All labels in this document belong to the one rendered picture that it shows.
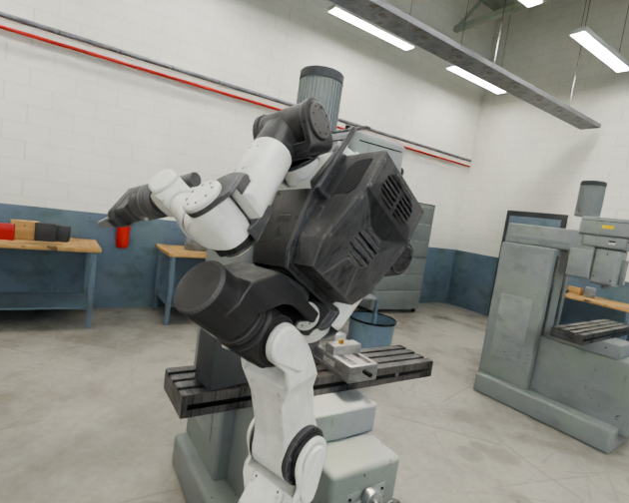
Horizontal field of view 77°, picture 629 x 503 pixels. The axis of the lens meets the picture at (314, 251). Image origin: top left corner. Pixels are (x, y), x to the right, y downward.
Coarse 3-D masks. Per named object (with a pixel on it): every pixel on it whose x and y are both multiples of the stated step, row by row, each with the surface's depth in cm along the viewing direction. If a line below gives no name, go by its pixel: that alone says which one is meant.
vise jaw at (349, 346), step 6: (330, 342) 169; (336, 342) 171; (348, 342) 173; (354, 342) 174; (330, 348) 167; (336, 348) 166; (342, 348) 168; (348, 348) 170; (354, 348) 172; (336, 354) 167
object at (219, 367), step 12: (204, 336) 139; (204, 348) 139; (216, 348) 133; (204, 360) 138; (216, 360) 134; (228, 360) 137; (240, 360) 141; (204, 372) 138; (216, 372) 135; (228, 372) 138; (240, 372) 142; (204, 384) 138; (216, 384) 136; (228, 384) 139
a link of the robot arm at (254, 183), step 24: (264, 144) 77; (240, 168) 74; (264, 168) 73; (288, 168) 80; (192, 192) 71; (216, 192) 67; (240, 192) 69; (264, 192) 72; (192, 216) 68; (264, 216) 73
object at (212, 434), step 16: (208, 256) 223; (224, 256) 203; (240, 256) 186; (208, 416) 206; (224, 416) 194; (192, 432) 227; (208, 432) 205; (224, 432) 195; (208, 448) 205; (224, 448) 197; (208, 464) 203; (224, 464) 198
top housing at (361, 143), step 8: (336, 136) 145; (344, 136) 141; (360, 136) 139; (368, 136) 141; (352, 144) 138; (360, 144) 139; (368, 144) 141; (376, 144) 143; (384, 144) 145; (392, 144) 147; (400, 144) 151; (328, 152) 149; (360, 152) 140; (368, 152) 142; (392, 152) 148; (400, 152) 150; (392, 160) 148; (400, 160) 151; (400, 168) 151
